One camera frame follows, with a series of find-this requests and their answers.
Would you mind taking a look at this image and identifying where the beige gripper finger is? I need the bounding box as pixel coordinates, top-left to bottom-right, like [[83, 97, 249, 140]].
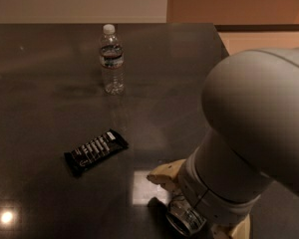
[[147, 159, 185, 195], [211, 215, 251, 239]]

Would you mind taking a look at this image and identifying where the white green 7up can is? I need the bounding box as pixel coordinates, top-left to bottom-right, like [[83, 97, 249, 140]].
[[165, 195, 206, 237]]

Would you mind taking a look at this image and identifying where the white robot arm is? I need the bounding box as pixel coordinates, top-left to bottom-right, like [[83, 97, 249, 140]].
[[148, 48, 299, 239]]

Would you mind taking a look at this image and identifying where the black snack bar wrapper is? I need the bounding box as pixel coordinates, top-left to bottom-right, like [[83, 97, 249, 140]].
[[64, 129, 129, 177]]

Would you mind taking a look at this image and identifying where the clear plastic water bottle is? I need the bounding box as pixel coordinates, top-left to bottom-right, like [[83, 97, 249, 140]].
[[99, 24, 125, 95]]

